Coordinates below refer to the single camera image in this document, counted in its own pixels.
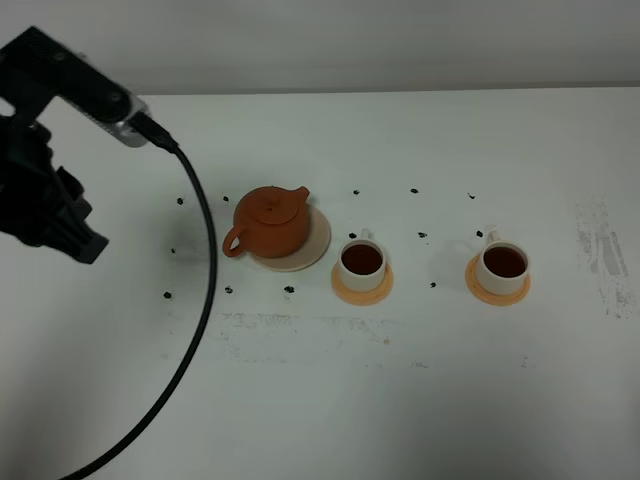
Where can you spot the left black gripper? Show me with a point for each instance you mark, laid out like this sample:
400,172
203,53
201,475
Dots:
42,205

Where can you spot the brown clay teapot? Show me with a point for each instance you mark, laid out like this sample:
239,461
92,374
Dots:
269,222

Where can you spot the beige teapot saucer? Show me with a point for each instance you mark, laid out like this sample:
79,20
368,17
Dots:
315,246

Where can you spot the left white teacup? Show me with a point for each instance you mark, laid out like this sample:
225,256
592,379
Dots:
362,263

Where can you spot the white teacup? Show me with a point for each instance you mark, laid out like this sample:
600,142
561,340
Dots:
362,263
502,266

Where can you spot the left orange coaster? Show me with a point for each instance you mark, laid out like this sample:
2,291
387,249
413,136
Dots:
368,298

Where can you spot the orange coaster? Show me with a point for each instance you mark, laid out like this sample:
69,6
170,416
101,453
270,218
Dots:
487,297
368,298

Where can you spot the right white teacup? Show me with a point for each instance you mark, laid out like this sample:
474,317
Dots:
502,266

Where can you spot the right orange coaster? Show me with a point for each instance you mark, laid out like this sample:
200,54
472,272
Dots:
487,297

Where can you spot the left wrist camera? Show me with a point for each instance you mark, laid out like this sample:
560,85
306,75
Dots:
35,69

